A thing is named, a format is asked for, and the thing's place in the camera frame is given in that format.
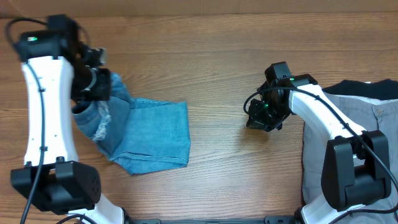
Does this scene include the light blue denim jeans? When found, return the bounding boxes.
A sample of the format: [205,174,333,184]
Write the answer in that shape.
[72,73,191,175]

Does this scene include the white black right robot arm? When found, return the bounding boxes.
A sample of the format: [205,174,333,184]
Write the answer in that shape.
[243,62,397,223]

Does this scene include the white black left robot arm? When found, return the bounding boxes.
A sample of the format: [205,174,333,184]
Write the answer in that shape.
[11,14,132,223]

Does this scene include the grey folded cloth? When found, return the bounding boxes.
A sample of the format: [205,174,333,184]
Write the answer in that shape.
[302,93,397,223]

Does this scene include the black folded garment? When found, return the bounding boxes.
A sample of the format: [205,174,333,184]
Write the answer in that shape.
[323,79,397,100]

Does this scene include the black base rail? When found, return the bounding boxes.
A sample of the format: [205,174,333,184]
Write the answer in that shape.
[130,216,300,224]

